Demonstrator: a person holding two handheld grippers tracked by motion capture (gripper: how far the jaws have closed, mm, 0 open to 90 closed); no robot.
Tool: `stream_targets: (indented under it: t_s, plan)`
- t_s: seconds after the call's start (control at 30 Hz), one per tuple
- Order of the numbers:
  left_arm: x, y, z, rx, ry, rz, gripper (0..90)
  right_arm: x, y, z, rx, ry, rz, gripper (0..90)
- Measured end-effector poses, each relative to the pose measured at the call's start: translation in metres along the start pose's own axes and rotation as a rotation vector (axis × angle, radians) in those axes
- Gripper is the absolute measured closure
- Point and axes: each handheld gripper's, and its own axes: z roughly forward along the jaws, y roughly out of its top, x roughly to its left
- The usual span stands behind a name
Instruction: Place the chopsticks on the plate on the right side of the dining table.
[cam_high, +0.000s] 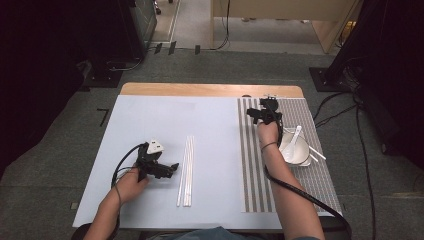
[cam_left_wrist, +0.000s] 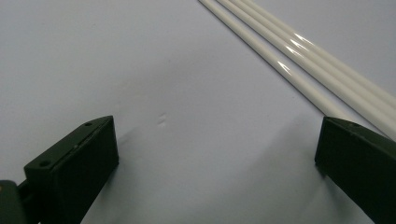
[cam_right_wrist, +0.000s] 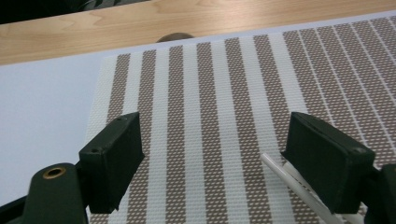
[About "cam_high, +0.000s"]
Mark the white square plate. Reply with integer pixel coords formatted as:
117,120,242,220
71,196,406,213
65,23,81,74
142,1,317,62
281,127,313,168

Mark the right hand-held gripper black cable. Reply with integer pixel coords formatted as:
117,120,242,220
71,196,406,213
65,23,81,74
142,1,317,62
264,109,353,240

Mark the black wristband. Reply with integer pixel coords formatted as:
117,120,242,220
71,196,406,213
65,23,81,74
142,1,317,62
260,141,279,153

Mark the long black floor cable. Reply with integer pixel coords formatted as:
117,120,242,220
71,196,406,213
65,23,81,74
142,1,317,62
353,96,378,240

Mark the left hand-held gripper black cable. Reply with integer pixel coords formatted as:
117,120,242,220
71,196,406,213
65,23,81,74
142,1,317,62
110,142,149,191

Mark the person's left hand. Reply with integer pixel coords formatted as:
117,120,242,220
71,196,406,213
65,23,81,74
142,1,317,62
114,167,151,205

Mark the person's blue clothing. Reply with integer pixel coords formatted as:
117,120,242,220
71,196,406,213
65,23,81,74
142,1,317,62
173,226,268,240

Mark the white spoon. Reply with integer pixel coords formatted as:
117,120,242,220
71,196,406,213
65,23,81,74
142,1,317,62
282,125,303,162

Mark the white bowl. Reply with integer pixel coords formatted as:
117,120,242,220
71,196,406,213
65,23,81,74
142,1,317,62
279,131,311,166

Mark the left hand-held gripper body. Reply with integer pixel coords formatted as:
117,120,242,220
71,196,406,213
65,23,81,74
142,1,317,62
134,139,169,183

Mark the black hanging cable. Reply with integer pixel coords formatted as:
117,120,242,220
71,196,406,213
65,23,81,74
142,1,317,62
209,0,232,52

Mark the light wooden desk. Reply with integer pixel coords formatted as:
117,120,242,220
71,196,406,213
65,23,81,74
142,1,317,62
210,0,363,54

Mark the black stand base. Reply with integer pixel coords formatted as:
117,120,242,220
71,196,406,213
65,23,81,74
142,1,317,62
83,59,124,89
309,66,354,93

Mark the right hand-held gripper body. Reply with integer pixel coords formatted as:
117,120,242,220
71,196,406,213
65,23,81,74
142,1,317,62
259,94,284,125

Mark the light blue table mat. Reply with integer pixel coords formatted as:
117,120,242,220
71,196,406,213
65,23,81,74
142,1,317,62
72,94,346,231

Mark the grey striped placemat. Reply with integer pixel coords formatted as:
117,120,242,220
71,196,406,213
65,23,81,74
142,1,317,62
237,97,343,216

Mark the person's right hand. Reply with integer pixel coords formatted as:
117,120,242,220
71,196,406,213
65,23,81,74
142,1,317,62
257,122,280,149

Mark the hand-held gripper black cable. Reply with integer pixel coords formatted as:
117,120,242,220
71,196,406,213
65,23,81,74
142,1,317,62
110,142,149,191
264,109,353,240

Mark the dark equipment cabinet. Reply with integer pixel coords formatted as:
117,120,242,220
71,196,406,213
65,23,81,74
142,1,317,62
128,0,158,52

